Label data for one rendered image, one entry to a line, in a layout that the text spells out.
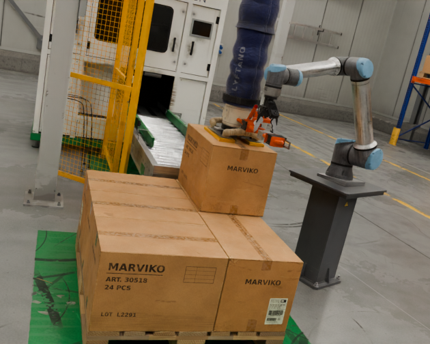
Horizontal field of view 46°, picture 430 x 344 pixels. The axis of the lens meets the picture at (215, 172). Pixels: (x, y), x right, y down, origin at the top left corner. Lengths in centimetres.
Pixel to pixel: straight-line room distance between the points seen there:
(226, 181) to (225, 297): 72
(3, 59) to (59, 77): 792
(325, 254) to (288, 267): 110
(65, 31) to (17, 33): 804
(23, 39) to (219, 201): 949
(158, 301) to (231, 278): 36
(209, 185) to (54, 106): 162
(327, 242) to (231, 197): 92
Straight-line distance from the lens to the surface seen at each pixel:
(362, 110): 329
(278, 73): 270
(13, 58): 1189
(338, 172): 351
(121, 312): 242
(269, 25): 304
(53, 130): 408
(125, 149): 420
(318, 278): 368
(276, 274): 254
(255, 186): 297
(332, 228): 355
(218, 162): 285
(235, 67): 303
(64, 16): 397
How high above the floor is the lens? 151
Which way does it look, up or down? 14 degrees down
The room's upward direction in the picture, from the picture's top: 12 degrees clockwise
